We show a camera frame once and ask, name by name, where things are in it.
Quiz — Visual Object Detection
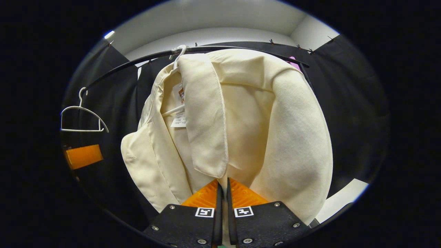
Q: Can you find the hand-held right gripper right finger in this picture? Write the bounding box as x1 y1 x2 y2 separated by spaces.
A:
226 177 312 247

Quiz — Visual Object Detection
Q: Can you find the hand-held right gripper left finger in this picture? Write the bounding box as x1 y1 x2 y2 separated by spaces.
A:
142 178 224 248

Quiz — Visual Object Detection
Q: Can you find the cream collared shirt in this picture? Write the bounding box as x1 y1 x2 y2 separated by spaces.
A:
121 48 334 226

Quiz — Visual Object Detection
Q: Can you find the white plastic hanger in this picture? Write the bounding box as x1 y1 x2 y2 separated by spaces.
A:
60 87 110 133
162 44 187 117

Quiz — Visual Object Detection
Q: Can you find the white flat board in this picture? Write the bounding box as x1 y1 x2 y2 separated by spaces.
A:
315 178 369 224

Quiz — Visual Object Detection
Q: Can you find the black backdrop cloth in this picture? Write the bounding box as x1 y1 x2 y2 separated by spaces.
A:
61 34 390 228

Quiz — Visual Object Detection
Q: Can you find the black clothes rail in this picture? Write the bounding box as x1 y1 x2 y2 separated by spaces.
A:
84 45 310 91

